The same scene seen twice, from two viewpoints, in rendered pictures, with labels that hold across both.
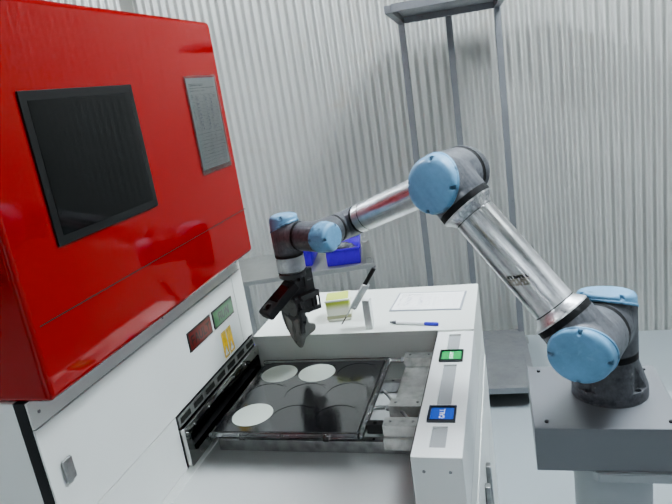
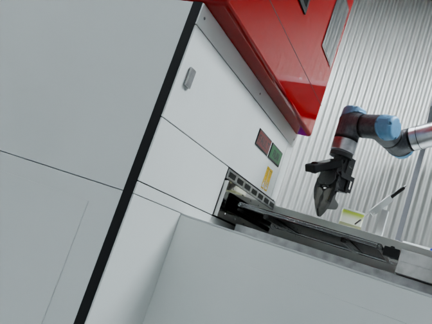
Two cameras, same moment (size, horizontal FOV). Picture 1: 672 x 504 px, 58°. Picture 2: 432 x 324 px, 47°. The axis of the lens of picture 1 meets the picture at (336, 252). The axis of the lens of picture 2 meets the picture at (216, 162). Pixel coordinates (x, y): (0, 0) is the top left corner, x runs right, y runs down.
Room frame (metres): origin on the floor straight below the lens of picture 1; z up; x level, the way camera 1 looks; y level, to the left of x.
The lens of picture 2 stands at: (-0.02, 0.24, 0.79)
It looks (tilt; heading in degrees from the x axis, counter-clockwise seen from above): 9 degrees up; 9
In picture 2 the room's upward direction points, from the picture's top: 19 degrees clockwise
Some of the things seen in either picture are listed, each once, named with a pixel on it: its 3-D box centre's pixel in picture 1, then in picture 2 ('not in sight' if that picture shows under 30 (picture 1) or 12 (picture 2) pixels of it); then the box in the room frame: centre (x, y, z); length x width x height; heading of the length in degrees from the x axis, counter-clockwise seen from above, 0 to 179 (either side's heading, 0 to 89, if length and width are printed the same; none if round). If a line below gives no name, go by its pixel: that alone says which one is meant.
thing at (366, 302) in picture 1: (361, 305); (378, 214); (1.58, -0.05, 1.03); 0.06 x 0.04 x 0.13; 73
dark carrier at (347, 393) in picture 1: (305, 394); (318, 234); (1.37, 0.13, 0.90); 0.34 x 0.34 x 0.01; 73
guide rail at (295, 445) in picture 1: (318, 443); (324, 258); (1.24, 0.11, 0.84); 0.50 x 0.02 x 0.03; 73
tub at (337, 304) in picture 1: (338, 306); (350, 220); (1.69, 0.02, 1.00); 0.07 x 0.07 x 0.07; 85
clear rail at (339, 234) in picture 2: (282, 435); (305, 224); (1.20, 0.18, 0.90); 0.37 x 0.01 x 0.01; 73
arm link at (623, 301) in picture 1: (606, 319); not in sight; (1.15, -0.53, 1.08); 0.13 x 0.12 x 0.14; 141
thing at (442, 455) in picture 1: (450, 410); not in sight; (1.20, -0.20, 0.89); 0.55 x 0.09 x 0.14; 163
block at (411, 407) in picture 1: (407, 407); not in sight; (1.24, -0.11, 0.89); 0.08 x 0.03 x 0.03; 73
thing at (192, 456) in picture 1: (226, 398); (247, 213); (1.42, 0.33, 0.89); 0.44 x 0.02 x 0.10; 163
